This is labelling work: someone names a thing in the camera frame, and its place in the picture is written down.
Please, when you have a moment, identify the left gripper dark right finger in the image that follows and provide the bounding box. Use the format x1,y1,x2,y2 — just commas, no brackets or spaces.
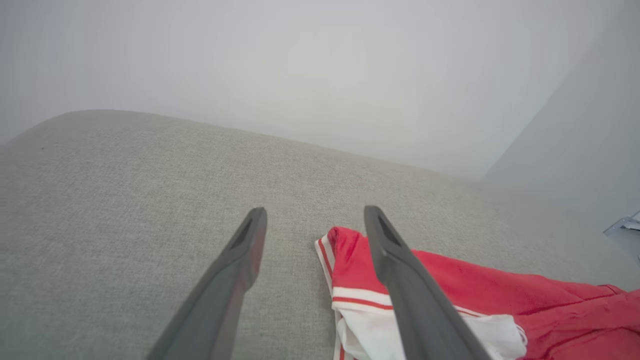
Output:
363,205,493,360

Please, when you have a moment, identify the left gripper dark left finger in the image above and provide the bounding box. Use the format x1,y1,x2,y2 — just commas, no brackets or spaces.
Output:
146,207,268,360

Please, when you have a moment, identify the red and white basketball jersey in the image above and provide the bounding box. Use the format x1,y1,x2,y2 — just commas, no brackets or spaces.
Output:
314,226,640,360

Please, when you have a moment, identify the grey fabric sofa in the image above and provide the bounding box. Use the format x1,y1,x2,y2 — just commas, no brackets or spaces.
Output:
0,109,640,360

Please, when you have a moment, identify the grey metal fixture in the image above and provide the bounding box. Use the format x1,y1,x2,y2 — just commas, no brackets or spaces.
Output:
603,210,640,263

